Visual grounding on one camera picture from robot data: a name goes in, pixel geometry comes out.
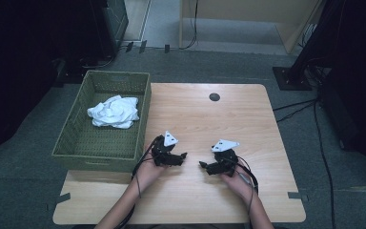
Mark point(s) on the green woven basket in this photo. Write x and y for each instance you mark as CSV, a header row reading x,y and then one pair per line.
x,y
105,143

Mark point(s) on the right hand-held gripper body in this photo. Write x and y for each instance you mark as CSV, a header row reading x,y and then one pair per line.
x,y
227,159

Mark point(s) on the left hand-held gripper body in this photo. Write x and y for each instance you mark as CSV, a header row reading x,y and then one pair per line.
x,y
159,149

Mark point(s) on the dark curtain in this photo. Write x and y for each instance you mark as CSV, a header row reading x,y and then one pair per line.
x,y
19,63
359,79

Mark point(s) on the dark floor tape piece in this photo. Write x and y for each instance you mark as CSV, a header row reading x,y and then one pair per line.
x,y
167,48
129,46

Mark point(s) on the black round table grommet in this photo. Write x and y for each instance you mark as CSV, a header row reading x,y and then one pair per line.
x,y
214,97

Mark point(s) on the black metal stand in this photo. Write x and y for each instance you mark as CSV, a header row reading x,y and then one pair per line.
x,y
292,78

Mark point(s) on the grey tape strip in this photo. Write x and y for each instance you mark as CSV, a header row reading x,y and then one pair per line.
x,y
64,197
294,195

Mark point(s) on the person's right hand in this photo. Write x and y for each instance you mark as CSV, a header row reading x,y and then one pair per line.
x,y
241,186

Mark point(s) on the person's left hand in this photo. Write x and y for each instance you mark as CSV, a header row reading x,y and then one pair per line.
x,y
147,175

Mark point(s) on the light wooden cabinet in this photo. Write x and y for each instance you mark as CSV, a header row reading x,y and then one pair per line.
x,y
248,9

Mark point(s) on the white t-shirt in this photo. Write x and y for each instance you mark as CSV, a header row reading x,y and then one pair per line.
x,y
114,112

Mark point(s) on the black cabinet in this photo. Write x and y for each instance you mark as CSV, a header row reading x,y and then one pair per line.
x,y
111,25

